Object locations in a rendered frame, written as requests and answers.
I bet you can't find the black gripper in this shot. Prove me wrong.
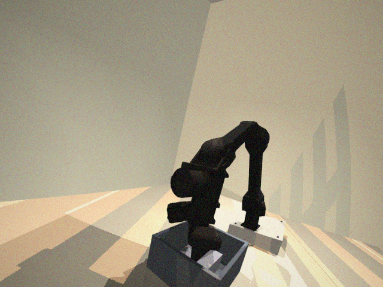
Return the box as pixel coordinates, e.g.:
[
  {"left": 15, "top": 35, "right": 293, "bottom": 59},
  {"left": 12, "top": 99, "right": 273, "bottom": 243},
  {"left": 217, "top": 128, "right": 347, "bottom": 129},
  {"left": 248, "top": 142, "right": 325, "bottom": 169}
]
[{"left": 187, "top": 196, "right": 223, "bottom": 262}]

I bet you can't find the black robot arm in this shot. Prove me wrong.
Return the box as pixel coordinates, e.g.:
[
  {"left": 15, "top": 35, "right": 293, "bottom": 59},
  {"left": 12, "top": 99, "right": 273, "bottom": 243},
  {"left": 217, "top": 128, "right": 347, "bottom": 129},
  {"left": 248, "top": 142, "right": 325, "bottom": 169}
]
[{"left": 167, "top": 121, "right": 270, "bottom": 231}]

